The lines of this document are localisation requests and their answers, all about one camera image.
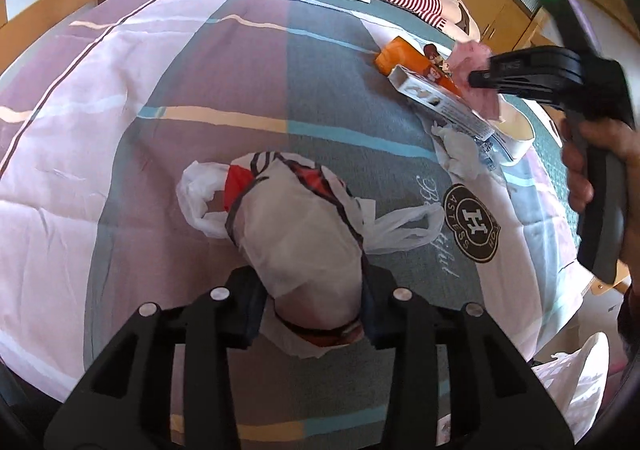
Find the long white box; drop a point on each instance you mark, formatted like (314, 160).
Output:
(450, 113)

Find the clear plastic packet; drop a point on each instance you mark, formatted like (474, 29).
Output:
(487, 155)

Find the pink tissue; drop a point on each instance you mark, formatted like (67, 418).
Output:
(480, 103)

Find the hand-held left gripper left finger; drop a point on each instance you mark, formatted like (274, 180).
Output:
(247, 312)

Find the patchwork bed quilt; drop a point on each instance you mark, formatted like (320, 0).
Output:
(175, 105)

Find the person's right hand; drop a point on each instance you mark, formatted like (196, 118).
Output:
(577, 180)

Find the crumpled white tissue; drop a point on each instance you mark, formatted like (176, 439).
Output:
(457, 150)

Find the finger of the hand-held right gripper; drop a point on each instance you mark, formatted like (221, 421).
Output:
(530, 73)

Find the white printed plastic bag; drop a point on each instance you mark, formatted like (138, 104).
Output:
(295, 240)

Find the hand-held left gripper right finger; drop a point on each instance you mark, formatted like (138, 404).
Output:
(375, 315)

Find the white tape roll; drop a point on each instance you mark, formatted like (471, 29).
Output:
(515, 130)

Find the orange box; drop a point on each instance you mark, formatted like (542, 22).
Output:
(400, 55)

